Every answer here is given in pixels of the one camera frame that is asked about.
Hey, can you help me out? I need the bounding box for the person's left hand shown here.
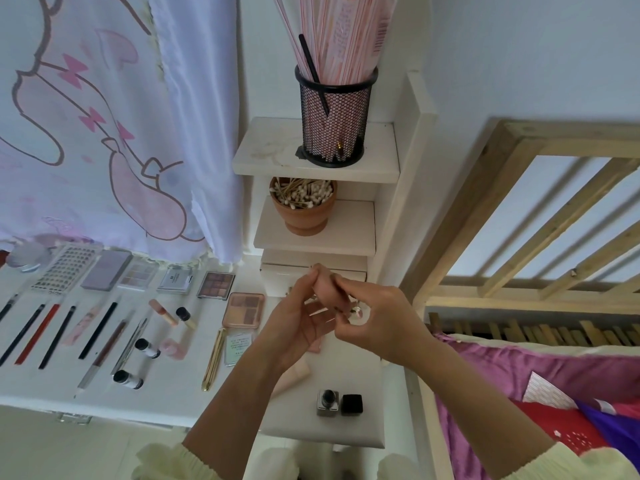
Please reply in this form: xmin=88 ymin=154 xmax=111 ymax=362
xmin=250 ymin=267 xmax=341 ymax=374

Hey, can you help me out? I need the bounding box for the person's right hand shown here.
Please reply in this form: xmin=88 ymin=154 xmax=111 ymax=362
xmin=325 ymin=275 xmax=436 ymax=368

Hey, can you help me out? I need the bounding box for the pink foundation tube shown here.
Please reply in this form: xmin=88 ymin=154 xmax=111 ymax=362
xmin=272 ymin=357 xmax=313 ymax=396

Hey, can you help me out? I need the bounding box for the tan eyeshadow palette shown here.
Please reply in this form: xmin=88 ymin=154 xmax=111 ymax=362
xmin=223 ymin=291 xmax=267 ymax=331

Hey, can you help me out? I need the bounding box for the square bottle with black cap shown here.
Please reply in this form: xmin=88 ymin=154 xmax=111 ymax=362
xmin=317 ymin=389 xmax=340 ymax=418

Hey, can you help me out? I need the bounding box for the dark brown eyeshadow palette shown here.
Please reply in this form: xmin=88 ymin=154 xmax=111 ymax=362
xmin=198 ymin=271 xmax=237 ymax=301

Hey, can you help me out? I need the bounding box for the clear eyeshadow palette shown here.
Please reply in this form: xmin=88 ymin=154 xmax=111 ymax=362
xmin=118 ymin=257 xmax=159 ymax=292

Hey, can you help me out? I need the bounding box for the lavender rectangular palette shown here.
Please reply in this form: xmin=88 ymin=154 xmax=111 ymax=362
xmin=82 ymin=247 xmax=134 ymax=292

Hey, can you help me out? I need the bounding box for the white false eyelash tray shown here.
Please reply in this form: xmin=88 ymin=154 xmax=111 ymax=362
xmin=32 ymin=245 xmax=99 ymax=296

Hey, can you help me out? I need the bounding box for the red lip pencil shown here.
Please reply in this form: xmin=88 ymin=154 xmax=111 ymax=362
xmin=15 ymin=303 xmax=61 ymax=366

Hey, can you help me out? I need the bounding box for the round silver compact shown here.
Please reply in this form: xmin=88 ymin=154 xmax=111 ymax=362
xmin=5 ymin=243 xmax=53 ymax=274

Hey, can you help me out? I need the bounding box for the person's left forearm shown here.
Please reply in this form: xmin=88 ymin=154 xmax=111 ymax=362
xmin=135 ymin=349 xmax=306 ymax=480

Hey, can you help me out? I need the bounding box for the person's right forearm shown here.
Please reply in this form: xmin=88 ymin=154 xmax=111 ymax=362
xmin=405 ymin=339 xmax=640 ymax=480

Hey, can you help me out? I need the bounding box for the white table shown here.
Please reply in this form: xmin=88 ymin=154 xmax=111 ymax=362
xmin=0 ymin=249 xmax=386 ymax=448

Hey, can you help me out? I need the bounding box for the terracotta pot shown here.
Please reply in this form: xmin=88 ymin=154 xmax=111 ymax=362
xmin=268 ymin=177 xmax=338 ymax=237

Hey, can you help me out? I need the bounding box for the bunch of cotton swabs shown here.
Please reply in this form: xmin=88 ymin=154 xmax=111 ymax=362
xmin=273 ymin=177 xmax=334 ymax=209

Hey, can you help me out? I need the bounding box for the white paper sheet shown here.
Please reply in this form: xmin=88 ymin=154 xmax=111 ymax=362
xmin=522 ymin=371 xmax=579 ymax=411

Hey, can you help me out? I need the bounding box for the white shelf unit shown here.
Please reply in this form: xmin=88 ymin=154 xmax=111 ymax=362
xmin=232 ymin=69 xmax=438 ymax=296

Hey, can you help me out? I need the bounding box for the red shiny packet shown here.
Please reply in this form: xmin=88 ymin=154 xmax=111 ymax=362
xmin=520 ymin=399 xmax=621 ymax=456

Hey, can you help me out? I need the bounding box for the dark container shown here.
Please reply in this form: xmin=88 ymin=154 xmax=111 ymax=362
xmin=295 ymin=65 xmax=379 ymax=168

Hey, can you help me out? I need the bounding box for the blue cloth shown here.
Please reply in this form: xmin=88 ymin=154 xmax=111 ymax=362
xmin=580 ymin=399 xmax=640 ymax=471

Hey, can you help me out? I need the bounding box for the pink cartoon print cloth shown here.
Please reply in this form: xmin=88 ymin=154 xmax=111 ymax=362
xmin=0 ymin=0 xmax=244 ymax=264

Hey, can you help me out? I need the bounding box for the bunch of pink sticks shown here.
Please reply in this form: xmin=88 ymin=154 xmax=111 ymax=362
xmin=272 ymin=0 xmax=401 ymax=91

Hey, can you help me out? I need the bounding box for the small white bow-handle drawer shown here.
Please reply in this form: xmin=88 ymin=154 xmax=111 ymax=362
xmin=262 ymin=263 xmax=369 ymax=296

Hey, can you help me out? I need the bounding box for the wooden bed frame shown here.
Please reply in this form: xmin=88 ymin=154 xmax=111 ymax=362
xmin=400 ymin=119 xmax=640 ymax=480

